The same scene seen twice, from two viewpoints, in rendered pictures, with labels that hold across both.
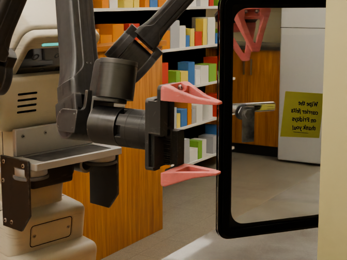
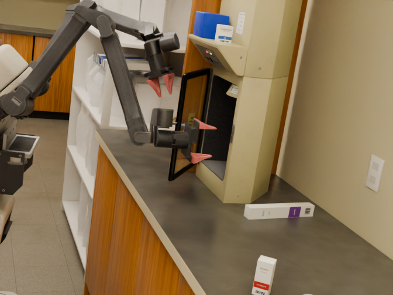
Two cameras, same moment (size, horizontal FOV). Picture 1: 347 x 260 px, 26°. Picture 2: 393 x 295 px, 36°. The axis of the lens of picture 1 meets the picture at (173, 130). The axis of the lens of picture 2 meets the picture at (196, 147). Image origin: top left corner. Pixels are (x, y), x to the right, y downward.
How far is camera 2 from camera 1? 1.57 m
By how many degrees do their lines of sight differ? 51
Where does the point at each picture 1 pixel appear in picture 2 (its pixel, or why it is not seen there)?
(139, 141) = (184, 145)
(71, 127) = (147, 140)
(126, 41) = not seen: hidden behind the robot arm
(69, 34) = (130, 93)
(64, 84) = (134, 119)
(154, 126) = (194, 139)
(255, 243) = (155, 181)
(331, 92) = (240, 120)
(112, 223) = not seen: outside the picture
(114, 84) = (170, 121)
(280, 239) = (159, 177)
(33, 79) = not seen: hidden behind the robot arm
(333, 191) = (235, 157)
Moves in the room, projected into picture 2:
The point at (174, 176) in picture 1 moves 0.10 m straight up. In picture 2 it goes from (199, 158) to (203, 130)
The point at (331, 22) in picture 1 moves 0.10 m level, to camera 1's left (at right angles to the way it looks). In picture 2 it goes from (242, 94) to (226, 95)
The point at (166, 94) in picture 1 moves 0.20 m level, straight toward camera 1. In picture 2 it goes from (201, 126) to (251, 142)
